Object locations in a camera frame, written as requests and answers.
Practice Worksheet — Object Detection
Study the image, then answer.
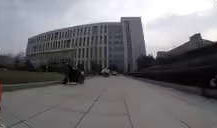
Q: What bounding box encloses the large curved grey building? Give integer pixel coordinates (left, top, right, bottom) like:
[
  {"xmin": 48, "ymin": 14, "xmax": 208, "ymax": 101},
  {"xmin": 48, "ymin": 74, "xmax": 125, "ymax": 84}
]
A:
[{"xmin": 25, "ymin": 16, "xmax": 147, "ymax": 74}]

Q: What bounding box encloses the dark vehicle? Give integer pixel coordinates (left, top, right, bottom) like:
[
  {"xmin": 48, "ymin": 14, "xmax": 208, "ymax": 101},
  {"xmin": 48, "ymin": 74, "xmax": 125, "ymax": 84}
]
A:
[{"xmin": 61, "ymin": 63, "xmax": 87, "ymax": 85}]

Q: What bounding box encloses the dark tree clump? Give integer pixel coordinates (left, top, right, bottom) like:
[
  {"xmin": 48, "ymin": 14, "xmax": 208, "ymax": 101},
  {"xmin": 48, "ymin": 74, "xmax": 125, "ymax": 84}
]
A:
[{"xmin": 135, "ymin": 53, "xmax": 157, "ymax": 72}]

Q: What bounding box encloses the grey paved slab path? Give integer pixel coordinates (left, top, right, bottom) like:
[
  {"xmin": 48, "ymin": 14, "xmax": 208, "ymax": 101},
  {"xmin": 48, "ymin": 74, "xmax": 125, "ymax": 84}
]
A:
[{"xmin": 0, "ymin": 74, "xmax": 217, "ymax": 128}]

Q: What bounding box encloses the row of trees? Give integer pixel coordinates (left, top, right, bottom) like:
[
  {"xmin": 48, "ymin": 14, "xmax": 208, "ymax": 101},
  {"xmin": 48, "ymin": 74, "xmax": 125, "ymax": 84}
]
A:
[{"xmin": 9, "ymin": 53, "xmax": 104, "ymax": 74}]

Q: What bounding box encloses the grey kerb beside hedge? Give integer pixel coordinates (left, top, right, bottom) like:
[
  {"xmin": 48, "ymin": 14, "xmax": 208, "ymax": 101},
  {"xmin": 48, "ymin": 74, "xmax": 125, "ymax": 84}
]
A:
[{"xmin": 129, "ymin": 75, "xmax": 217, "ymax": 100}]

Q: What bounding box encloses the dark long hedge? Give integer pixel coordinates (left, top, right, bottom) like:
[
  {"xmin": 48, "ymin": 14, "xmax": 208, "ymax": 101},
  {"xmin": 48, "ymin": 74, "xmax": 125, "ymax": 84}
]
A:
[{"xmin": 124, "ymin": 40, "xmax": 217, "ymax": 90}]

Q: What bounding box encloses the grey kerb beside grass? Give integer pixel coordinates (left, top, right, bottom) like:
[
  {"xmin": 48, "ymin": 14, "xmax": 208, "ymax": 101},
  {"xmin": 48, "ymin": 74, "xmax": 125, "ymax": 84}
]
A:
[{"xmin": 0, "ymin": 79, "xmax": 65, "ymax": 93}]

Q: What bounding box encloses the grass area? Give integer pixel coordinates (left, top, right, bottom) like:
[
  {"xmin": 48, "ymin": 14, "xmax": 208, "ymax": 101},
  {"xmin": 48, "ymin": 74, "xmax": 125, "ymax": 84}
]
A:
[{"xmin": 0, "ymin": 69, "xmax": 66, "ymax": 85}]

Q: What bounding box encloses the low building with roof block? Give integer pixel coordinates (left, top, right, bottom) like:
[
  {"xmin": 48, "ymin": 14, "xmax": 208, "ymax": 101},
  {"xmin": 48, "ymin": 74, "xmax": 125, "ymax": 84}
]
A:
[{"xmin": 156, "ymin": 32, "xmax": 215, "ymax": 58}]

